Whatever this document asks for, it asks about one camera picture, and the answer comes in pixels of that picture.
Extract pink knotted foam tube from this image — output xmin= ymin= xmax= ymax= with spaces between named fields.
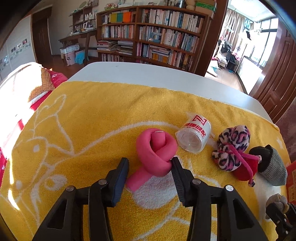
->
xmin=126 ymin=128 xmax=178 ymax=192

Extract grey knit sock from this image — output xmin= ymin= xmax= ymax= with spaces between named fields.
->
xmin=249 ymin=145 xmax=287 ymax=186

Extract grey tan sock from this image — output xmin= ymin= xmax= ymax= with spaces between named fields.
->
xmin=265 ymin=193 xmax=290 ymax=214

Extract large wooden bookshelf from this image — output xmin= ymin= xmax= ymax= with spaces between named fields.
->
xmin=96 ymin=6 xmax=211 ymax=73

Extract red tin box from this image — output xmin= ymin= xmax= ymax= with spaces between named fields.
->
xmin=286 ymin=161 xmax=296 ymax=206

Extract white wrapped tissue roll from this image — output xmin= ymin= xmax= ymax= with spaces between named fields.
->
xmin=175 ymin=112 xmax=211 ymax=154

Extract brown wooden door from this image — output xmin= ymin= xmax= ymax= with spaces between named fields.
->
xmin=249 ymin=22 xmax=295 ymax=123

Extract stacked gift boxes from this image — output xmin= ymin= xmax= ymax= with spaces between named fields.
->
xmin=186 ymin=0 xmax=217 ymax=19

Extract small wooden side shelf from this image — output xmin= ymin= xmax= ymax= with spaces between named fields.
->
xmin=59 ymin=1 xmax=99 ymax=66

